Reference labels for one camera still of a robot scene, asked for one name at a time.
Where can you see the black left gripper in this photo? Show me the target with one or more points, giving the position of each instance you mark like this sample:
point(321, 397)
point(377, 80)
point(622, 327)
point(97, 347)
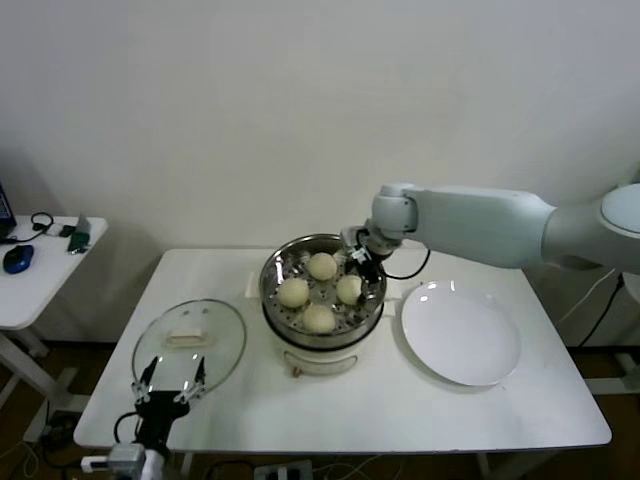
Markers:
point(157, 415)

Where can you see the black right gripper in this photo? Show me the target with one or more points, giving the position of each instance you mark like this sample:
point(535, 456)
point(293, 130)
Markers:
point(366, 262)

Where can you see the white steamed baozi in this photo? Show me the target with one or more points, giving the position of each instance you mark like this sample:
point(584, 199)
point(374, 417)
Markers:
point(294, 292)
point(318, 318)
point(347, 289)
point(322, 265)

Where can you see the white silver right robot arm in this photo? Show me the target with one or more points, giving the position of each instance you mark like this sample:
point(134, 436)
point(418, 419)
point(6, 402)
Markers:
point(480, 225)

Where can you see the stainless perforated steamer basket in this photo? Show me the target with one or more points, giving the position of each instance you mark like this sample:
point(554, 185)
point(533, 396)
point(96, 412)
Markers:
point(280, 320)

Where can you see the cream electric cooking pot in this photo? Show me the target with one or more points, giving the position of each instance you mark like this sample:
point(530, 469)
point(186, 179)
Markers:
point(320, 357)

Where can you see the white round plate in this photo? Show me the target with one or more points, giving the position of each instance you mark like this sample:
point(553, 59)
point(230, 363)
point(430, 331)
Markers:
point(460, 335)

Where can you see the grey floor power strip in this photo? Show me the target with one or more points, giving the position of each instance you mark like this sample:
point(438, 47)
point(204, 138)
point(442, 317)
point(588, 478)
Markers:
point(282, 472)

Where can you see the white side table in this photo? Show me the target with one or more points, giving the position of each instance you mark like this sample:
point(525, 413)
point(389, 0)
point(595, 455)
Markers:
point(45, 280)

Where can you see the green grey hand tool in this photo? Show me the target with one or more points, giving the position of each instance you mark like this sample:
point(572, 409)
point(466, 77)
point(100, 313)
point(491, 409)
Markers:
point(80, 242)

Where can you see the small white adapter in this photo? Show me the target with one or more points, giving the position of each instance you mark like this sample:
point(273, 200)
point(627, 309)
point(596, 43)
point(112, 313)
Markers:
point(56, 229)

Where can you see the blue computer mouse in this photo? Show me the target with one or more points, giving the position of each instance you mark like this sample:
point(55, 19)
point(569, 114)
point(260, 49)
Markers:
point(19, 257)

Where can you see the dark laptop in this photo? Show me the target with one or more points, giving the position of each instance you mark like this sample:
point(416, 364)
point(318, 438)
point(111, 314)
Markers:
point(4, 205)

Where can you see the white desk with foot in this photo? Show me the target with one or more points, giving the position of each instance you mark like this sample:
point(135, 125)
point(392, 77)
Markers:
point(607, 385)

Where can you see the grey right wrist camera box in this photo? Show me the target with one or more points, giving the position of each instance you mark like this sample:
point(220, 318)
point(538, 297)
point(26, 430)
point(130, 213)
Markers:
point(352, 236)

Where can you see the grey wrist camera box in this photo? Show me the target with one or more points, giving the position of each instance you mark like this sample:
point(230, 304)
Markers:
point(352, 236)
point(126, 456)

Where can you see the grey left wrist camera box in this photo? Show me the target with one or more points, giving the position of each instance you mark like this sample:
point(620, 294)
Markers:
point(126, 456)

